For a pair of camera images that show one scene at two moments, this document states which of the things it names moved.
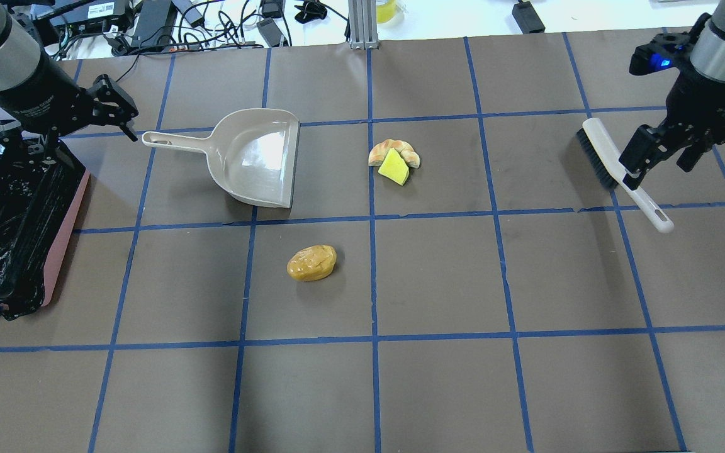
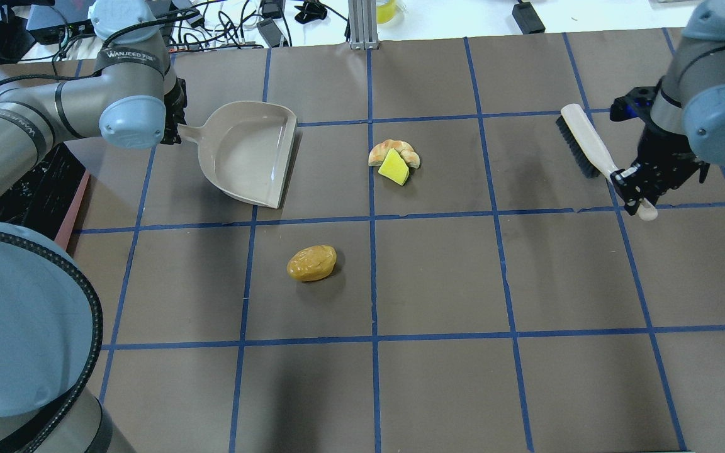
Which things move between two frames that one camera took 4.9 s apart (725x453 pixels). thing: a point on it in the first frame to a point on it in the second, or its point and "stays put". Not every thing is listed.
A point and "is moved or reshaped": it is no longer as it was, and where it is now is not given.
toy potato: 312,263 stays put
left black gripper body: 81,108 to 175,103
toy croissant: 379,151 stays put
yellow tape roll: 384,12 stays put
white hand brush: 601,153 is moved or reshaped
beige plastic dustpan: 251,151 is moved or reshaped
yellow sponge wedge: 394,167 stays put
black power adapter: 527,18 stays put
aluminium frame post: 362,24 stays put
